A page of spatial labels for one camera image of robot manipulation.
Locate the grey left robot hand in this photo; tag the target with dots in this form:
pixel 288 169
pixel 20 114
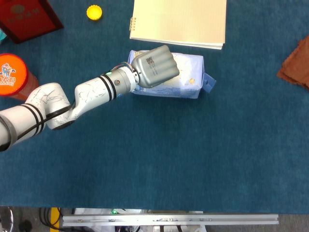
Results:
pixel 154 66

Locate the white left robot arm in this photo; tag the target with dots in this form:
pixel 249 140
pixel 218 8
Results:
pixel 89 91

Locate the blue tissue pack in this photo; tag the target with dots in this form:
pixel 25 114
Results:
pixel 190 70

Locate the yellow bottle cap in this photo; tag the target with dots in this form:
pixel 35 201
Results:
pixel 94 12

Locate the yellow spiral notebook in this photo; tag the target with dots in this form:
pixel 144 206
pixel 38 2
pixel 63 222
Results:
pixel 178 21

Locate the teal felt table mat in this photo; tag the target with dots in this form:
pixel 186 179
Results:
pixel 169 145

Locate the red box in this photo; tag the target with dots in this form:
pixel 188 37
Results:
pixel 26 19

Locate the brown folded cloth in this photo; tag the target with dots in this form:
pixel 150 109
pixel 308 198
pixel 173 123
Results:
pixel 297 67

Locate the orange cylindrical canister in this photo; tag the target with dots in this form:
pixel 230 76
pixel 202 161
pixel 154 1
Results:
pixel 12 75

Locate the chrome black stool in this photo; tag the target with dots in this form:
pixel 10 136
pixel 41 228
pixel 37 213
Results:
pixel 6 217

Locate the aluminium profile rail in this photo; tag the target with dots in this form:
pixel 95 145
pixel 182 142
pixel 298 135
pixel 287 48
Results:
pixel 169 220

